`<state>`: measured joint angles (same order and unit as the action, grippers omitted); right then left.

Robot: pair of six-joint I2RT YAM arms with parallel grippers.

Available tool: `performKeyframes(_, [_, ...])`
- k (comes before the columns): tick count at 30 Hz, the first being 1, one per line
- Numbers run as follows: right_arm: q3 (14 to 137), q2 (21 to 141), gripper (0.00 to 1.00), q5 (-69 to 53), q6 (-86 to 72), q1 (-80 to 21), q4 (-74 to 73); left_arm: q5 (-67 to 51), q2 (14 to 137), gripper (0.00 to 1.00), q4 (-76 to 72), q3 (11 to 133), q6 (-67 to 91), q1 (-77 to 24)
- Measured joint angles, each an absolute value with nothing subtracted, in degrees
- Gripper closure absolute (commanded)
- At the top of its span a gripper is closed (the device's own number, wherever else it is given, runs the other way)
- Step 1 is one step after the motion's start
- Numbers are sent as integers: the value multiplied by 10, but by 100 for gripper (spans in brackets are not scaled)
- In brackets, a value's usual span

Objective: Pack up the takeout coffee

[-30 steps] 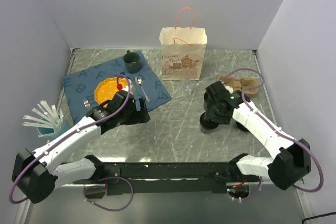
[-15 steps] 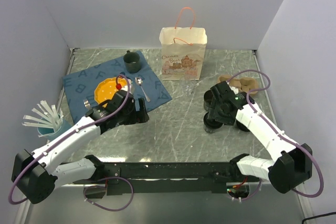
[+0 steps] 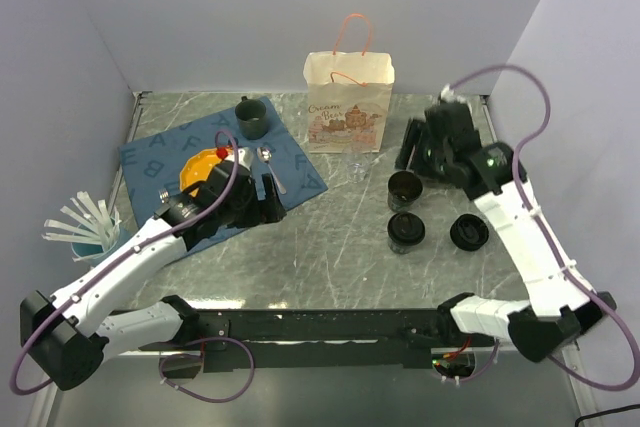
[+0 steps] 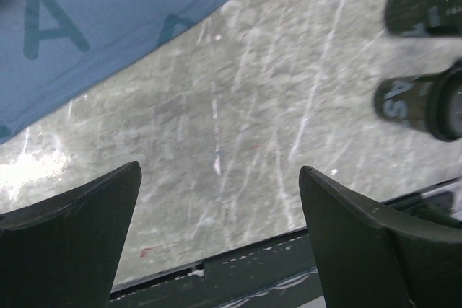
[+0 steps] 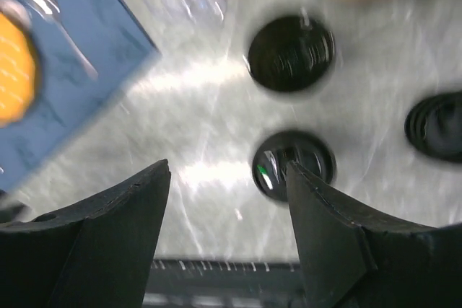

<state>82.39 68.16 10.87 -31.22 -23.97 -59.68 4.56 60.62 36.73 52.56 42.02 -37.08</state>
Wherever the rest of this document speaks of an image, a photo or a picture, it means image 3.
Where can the cream paper bag orange handles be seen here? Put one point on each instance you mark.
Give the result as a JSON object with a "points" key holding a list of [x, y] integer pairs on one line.
{"points": [[348, 98]]}

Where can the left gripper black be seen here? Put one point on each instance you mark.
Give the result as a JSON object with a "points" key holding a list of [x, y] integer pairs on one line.
{"points": [[270, 210]]}

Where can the dark green mug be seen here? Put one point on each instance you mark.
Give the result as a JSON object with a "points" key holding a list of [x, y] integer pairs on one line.
{"points": [[251, 116]]}

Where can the blue alphabet placemat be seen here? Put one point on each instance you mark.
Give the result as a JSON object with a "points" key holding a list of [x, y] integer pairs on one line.
{"points": [[154, 162]]}

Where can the black cup lid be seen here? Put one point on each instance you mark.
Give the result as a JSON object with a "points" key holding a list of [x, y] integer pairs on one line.
{"points": [[469, 232], [406, 226]]}

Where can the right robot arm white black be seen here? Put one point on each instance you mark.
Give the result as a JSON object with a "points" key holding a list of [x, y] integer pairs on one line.
{"points": [[557, 309]]}

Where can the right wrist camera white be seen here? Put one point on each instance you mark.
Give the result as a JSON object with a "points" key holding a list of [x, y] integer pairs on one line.
{"points": [[448, 95]]}

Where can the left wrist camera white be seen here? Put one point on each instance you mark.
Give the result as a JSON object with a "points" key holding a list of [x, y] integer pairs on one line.
{"points": [[243, 156]]}

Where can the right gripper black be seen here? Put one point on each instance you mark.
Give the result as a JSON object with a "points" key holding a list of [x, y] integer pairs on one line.
{"points": [[411, 137]]}

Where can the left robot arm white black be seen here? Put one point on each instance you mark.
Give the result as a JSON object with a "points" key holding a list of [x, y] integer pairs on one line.
{"points": [[71, 333]]}

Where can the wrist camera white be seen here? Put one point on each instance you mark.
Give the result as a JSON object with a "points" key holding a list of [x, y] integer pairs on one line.
{"points": [[448, 95], [243, 156]]}

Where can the yellow dotted plate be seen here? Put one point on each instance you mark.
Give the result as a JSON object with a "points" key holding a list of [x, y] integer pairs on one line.
{"points": [[198, 167]]}

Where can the dark takeout cup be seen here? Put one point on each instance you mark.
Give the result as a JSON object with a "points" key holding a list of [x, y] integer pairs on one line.
{"points": [[402, 247], [404, 188]]}

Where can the clear plastic cup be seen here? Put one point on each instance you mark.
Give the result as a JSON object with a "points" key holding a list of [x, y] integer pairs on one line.
{"points": [[357, 159]]}

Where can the silver spoon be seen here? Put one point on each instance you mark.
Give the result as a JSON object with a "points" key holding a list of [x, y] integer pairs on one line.
{"points": [[265, 156]]}

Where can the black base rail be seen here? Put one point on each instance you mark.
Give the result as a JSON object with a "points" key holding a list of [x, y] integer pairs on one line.
{"points": [[294, 338]]}

